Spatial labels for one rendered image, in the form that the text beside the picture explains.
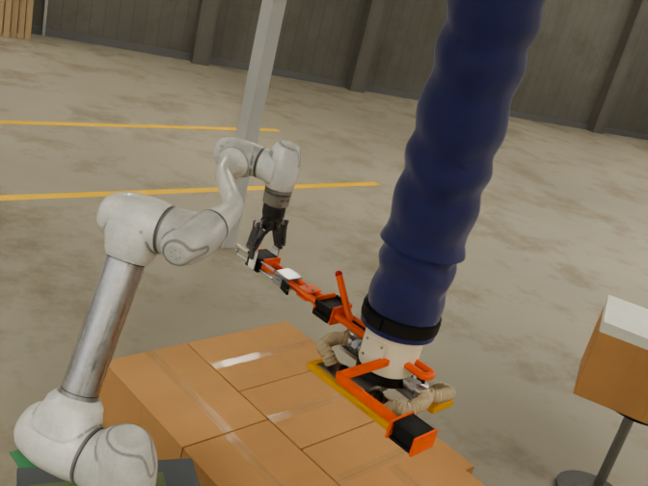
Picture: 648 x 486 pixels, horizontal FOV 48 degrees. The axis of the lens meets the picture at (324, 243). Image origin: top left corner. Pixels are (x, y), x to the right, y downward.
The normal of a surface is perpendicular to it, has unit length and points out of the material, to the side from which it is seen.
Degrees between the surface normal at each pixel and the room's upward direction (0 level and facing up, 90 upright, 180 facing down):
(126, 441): 6
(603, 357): 90
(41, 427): 64
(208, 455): 0
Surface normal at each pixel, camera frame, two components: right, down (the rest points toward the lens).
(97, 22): 0.36, 0.42
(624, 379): -0.40, 0.25
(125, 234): -0.24, 0.01
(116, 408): -0.72, 0.09
